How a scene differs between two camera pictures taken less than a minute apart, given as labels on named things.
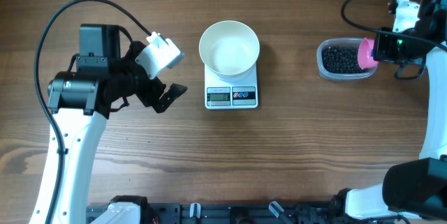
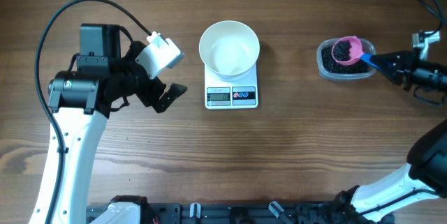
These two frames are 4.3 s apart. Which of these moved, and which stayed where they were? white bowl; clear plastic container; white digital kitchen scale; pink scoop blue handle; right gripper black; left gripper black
Moved: pink scoop blue handle; right gripper black
Stayed: clear plastic container; white bowl; white digital kitchen scale; left gripper black
